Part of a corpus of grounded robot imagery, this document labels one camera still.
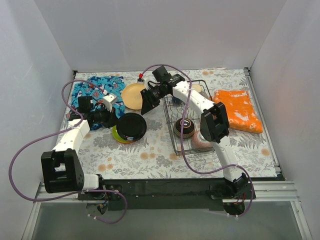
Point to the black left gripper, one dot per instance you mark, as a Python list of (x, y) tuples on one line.
[(111, 117)]

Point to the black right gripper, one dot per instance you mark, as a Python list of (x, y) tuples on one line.
[(149, 96)]

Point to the yellow round plate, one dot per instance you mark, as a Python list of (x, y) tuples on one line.
[(131, 96)]

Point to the black round plate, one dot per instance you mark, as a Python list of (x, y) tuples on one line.
[(131, 127)]

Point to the black wire dish rack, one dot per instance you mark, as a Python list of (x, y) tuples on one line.
[(195, 120)]

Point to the beige brown ceramic cup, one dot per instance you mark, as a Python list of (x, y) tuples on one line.
[(197, 88)]

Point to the dark brown patterned bowl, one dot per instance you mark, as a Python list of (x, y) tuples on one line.
[(187, 126)]

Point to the dark blue mug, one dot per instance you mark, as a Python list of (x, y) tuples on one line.
[(176, 100)]

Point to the lime green round plate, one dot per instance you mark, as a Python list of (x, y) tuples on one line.
[(116, 135)]

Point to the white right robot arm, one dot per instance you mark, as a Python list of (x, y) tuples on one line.
[(214, 123)]

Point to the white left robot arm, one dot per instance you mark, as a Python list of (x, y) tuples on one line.
[(61, 168)]

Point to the blue shark print cloth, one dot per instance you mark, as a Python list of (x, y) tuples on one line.
[(97, 87)]

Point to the floral patterned table mat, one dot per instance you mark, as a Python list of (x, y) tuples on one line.
[(156, 154)]

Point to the orange white folded cloth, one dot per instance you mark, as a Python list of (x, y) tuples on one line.
[(240, 110)]

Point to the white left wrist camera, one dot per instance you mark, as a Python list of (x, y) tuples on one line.
[(109, 100)]

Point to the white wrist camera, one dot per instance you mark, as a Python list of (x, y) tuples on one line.
[(142, 80), (109, 100)]

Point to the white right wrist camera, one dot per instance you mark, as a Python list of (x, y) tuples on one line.
[(142, 80)]

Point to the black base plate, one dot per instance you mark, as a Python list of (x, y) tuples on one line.
[(158, 194)]

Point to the aluminium frame rail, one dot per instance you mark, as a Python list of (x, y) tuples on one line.
[(265, 191)]

